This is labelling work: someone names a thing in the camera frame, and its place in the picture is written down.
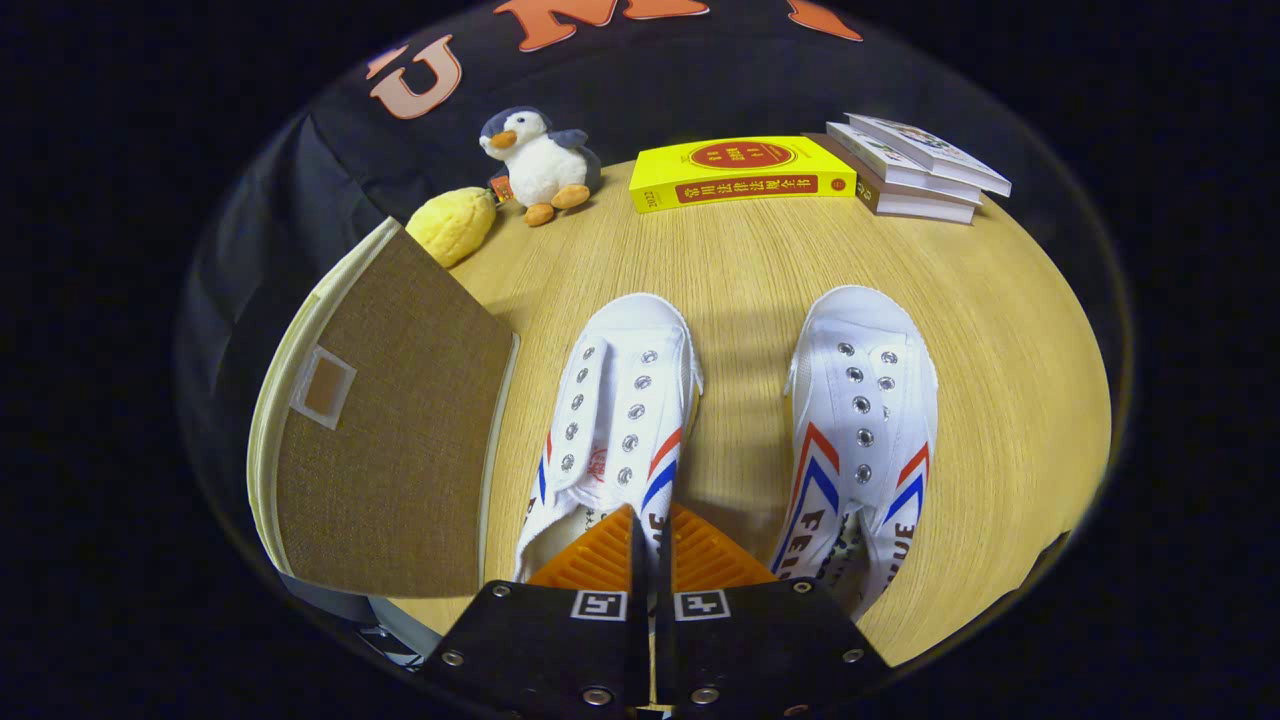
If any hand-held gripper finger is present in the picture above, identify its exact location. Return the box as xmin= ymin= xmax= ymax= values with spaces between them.
xmin=418 ymin=503 xmax=651 ymax=720
xmin=655 ymin=503 xmax=893 ymax=720

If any white canvas shoe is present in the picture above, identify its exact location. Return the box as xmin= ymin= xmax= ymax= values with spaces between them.
xmin=512 ymin=292 xmax=705 ymax=586
xmin=768 ymin=286 xmax=941 ymax=621

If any brown fabric storage box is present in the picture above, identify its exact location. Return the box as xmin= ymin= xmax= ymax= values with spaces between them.
xmin=246 ymin=217 xmax=521 ymax=601

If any yellow bread plush toy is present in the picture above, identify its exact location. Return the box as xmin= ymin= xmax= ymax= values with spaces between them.
xmin=405 ymin=186 xmax=498 ymax=269

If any yellow book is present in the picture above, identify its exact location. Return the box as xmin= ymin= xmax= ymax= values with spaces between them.
xmin=628 ymin=136 xmax=859 ymax=215

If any penguin plush toy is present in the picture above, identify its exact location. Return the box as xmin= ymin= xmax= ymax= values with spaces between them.
xmin=478 ymin=106 xmax=603 ymax=228

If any brown cover book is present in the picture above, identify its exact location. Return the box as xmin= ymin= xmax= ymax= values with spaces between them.
xmin=805 ymin=132 xmax=979 ymax=226

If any white illustrated cover book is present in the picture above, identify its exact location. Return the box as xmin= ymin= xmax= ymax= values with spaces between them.
xmin=845 ymin=113 xmax=1013 ymax=198

